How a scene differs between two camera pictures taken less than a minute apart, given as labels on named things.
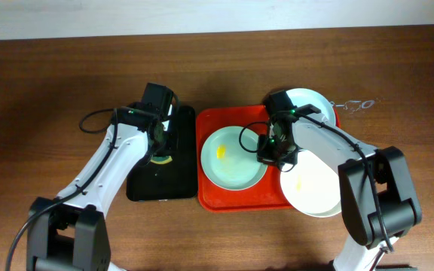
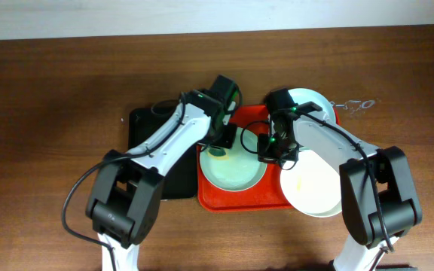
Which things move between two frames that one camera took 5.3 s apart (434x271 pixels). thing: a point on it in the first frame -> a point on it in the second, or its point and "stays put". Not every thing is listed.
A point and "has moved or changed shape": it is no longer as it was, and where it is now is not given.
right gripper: (261, 147) stays put
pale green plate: (230, 159) stays put
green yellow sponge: (160, 159) has moved or changed shape
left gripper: (158, 143) -> (224, 136)
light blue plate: (301, 96) stays put
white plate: (312, 187) stays put
